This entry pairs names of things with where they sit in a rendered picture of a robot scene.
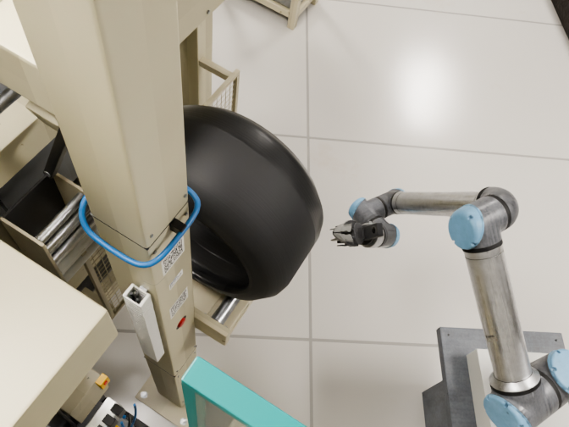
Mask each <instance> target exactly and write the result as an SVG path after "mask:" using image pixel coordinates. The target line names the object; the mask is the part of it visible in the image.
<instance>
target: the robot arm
mask: <svg viewBox="0 0 569 427"><path fill-rule="evenodd" d="M348 214H349V215H350V217H351V218H352V220H347V221H346V222H345V223H344V224H341V225H337V226H335V228H333V229H330V230H333V231H332V232H333V236H334V237H335V238H334V239H332V240H331V241H337V243H345V245H337V247H347V246H349V247H358V245H362V246H363V247H366V248H375V247H382V248H390V247H394V246H395V245H396V244H397V243H398V241H399V240H400V231H399V229H398V228H397V227H396V226H395V225H393V224H389V223H388V222H387V221H386V220H385V219H384V218H387V217H389V216H390V215H392V214H415V215H431V216H446V217H450V219H449V223H448V230H449V234H450V238H451V240H452V241H455V244H456V245H457V246H458V247H459V248H461V249H462V251H463V252H464V255H465V259H466V262H467V268H468V272H469V275H470V279H471V282H472V288H473V292H474V296H475V299H476V303H477V306H478V312H479V316H480V319H481V323H482V326H483V333H484V337H485V340H486V344H487V348H488V351H489V357H490V361H491V364H492V368H493V372H492V373H491V375H490V376H489V384H490V388H491V393H489V394H488V395H487V396H486V397H485V398H484V400H483V407H484V409H485V412H486V414H487V415H488V416H489V418H490V420H491V421H492V422H493V423H494V424H495V425H496V426H497V427H537V426H538V425H540V424H541V423H543V422H544V421H545V420H546V419H547V418H548V417H550V416H551V415H552V414H553V413H555V412H556V411H557V410H559V409H560V408H562V407H563V406H564V405H565V404H567V403H568V402H569V350H567V349H558V350H554V351H552V352H550V353H548V354H546V355H544V356H543V357H541V358H539V359H537V360H535V361H533V362H531V363H530V361H529V357H528V350H527V347H526V343H525V339H524V335H523V332H522V325H521V321H520V318H519V313H518V310H517V303H516V299H515V296H514V291H513V288H512V284H511V277H510V274H509V270H508V266H507V262H506V259H505V252H504V248H503V241H502V236H501V232H502V231H504V230H506V229H508V228H510V227H511V226H512V225H513V224H514V223H515V221H516V220H517V217H518V214H519V206H518V202H517V200H516V198H515V197H514V195H513V194H512V193H511V192H509V191H507V190H506V189H504V188H501V187H496V186H488V187H484V188H483V189H482V190H480V191H404V190H402V189H400V188H395V189H391V190H390V191H387V192H385V193H384V194H381V195H379V196H377V197H374V198H371V199H369V200H367V199H366V198H364V197H360V198H358V199H356V200H355V201H354V202H353V203H352V205H351V206H350V208H349V212H348Z"/></svg>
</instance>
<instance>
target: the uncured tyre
mask: <svg viewBox="0 0 569 427"><path fill-rule="evenodd" d="M183 115H184V130H185V161H186V176H187V185H188V186H189V187H190V188H191V189H192V190H193V191H194V192H195V193H196V194H197V196H199V198H200V201H201V208H200V211H199V213H198V215H197V216H196V219H195V220H194V222H193V223H192V224H191V226H190V239H191V270H192V279H193V280H195V281H197V282H199V283H201V284H202V285H204V286H206V287H208V288H210V289H212V290H214V291H216V292H219V293H221V294H223V295H225V296H228V297H233V298H236V299H240V300H245V301H255V300H259V299H263V298H268V297H274V296H276V295H278V294H279V293H280V292H281V291H282V290H283V289H284V288H285V287H287V286H288V285H289V283H290V282H291V281H292V279H293V277H294V276H295V274H296V272H297V271H298V269H299V268H300V267H301V265H302V263H303V262H304V260H305V259H306V257H307V255H308V254H309V252H310V251H311V250H312V248H313V246H314V245H315V243H316V242H317V240H318V238H319V236H320V232H321V229H322V226H323V207H322V203H321V201H320V198H319V195H318V191H317V188H316V186H315V184H314V182H313V180H312V177H311V176H310V174H309V173H308V171H307V169H306V168H305V166H304V165H303V164H302V162H301V161H300V159H299V158H298V157H297V156H296V155H295V154H294V153H293V152H292V151H291V150H290V149H289V148H288V147H287V146H286V145H285V144H284V143H283V142H282V141H281V140H280V139H279V138H278V137H277V136H275V135H274V134H273V133H271V132H270V131H269V130H267V129H265V128H264V127H262V126H261V125H259V124H258V123H256V122H255V121H253V120H251V119H248V118H247V117H245V116H243V115H241V114H238V113H236V112H233V111H230V110H228V109H225V108H218V107H212V106H203V105H185V106H183Z"/></svg>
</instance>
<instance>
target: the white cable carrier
mask: <svg viewBox="0 0 569 427"><path fill-rule="evenodd" d="M123 298H124V301H125V304H126V307H127V309H128V311H129V314H130V318H131V320H132V322H133V325H134V327H135V332H136V334H137V335H138V339H139V341H140V344H141V348H142V350H143V352H144V353H145V354H146V355H147V356H148V357H150V358H152V359H153V360H155V361H156V362H158V361H159V359H160V358H161V357H162V355H163V354H164V350H163V343H162V339H161V336H160V332H159V329H158V325H157V320H156V315H155V312H154V309H153V305H152V299H151V295H150V294H148V290H147V289H145V288H144V287H142V286H140V287H137V286H135V285H134V284H131V285H130V287H129V288H128V289H127V290H126V291H125V293H124V294H123Z"/></svg>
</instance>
